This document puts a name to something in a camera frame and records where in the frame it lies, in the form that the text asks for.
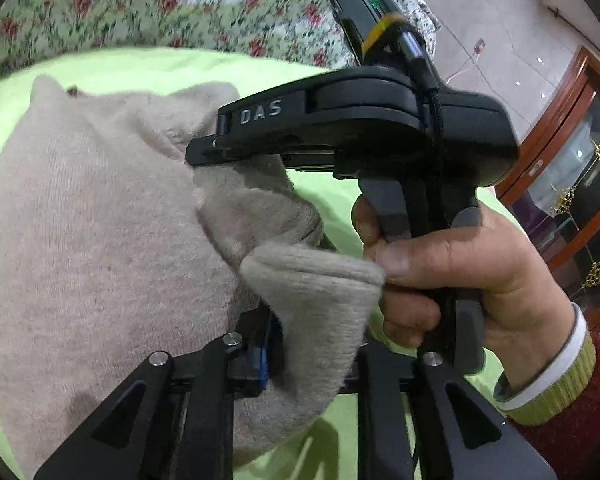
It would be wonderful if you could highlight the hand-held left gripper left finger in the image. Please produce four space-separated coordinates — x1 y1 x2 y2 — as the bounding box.
32 312 286 480

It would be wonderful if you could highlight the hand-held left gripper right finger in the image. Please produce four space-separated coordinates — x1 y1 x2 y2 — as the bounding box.
350 342 560 480

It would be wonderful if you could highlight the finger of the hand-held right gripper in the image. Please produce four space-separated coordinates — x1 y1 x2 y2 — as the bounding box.
185 87 312 169

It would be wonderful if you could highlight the beige knitted sweater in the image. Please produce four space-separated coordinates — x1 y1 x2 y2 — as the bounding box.
0 74 387 480

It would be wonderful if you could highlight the person's right forearm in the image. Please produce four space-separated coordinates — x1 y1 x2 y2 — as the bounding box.
492 302 600 480

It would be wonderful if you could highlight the person's right hand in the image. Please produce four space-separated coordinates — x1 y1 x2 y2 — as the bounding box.
351 194 581 401

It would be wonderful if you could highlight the light green bed sheet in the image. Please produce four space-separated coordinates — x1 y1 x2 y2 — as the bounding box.
0 46 526 480

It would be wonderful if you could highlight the red flower print quilt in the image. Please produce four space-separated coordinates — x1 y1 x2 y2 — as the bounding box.
0 0 441 86

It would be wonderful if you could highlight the wooden glass door cabinet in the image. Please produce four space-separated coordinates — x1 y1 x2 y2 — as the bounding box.
495 45 600 341

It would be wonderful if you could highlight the black braided cable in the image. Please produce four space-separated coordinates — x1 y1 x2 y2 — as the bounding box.
394 29 450 177

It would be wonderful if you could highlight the red cable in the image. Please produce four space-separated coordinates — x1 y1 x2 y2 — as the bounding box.
445 40 487 84

